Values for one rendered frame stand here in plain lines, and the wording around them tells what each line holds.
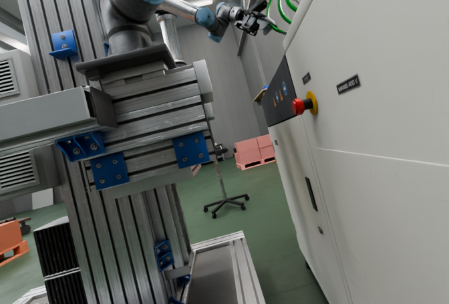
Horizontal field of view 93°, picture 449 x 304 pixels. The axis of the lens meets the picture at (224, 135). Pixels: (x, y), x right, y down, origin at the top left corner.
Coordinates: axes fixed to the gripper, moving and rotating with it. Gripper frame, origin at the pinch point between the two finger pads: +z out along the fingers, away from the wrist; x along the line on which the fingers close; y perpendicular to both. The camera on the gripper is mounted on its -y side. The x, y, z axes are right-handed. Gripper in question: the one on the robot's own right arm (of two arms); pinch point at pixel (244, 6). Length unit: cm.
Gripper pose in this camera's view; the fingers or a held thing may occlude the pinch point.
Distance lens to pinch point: 93.2
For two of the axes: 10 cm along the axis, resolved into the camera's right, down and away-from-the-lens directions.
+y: -9.6, 2.5, 0.8
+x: -0.8, -0.1, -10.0
